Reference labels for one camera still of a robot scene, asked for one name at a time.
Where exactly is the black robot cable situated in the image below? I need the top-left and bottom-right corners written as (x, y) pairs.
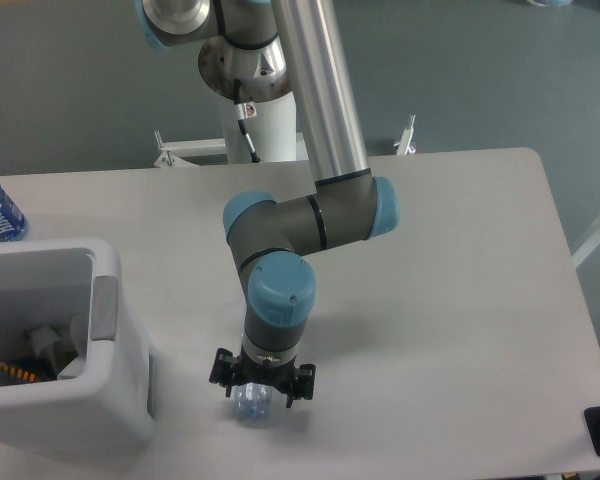
top-left (232, 79), bottom-right (262, 164)

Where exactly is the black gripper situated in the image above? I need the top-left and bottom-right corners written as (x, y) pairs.
top-left (209, 348), bottom-right (316, 408)

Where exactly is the white plastic trash can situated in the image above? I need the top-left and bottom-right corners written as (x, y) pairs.
top-left (0, 238), bottom-right (155, 451)

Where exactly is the crushed clear plastic bottle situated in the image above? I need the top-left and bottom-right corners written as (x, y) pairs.
top-left (233, 383), bottom-right (274, 429)

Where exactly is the trash inside the can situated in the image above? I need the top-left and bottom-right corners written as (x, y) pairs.
top-left (0, 314), bottom-right (89, 386)

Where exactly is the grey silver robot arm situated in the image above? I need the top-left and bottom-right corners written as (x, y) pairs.
top-left (135, 1), bottom-right (400, 402)

